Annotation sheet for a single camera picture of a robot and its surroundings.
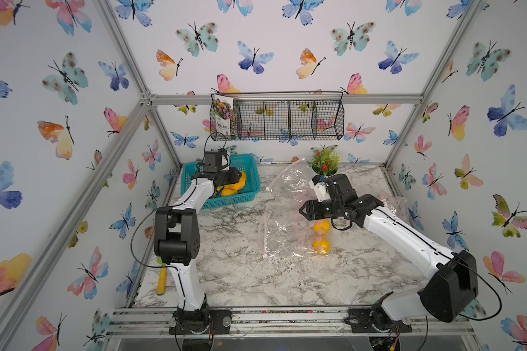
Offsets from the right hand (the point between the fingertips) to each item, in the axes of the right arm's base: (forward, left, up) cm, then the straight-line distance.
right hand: (308, 207), depth 80 cm
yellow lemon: (+17, +35, -15) cm, 41 cm away
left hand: (+20, +29, -4) cm, 35 cm away
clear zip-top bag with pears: (+17, -46, -20) cm, 53 cm away
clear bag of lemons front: (0, +7, -20) cm, 22 cm away
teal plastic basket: (+34, +28, -13) cm, 46 cm away
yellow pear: (+14, +28, -6) cm, 32 cm away
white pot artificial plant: (+27, -10, -3) cm, 29 cm away
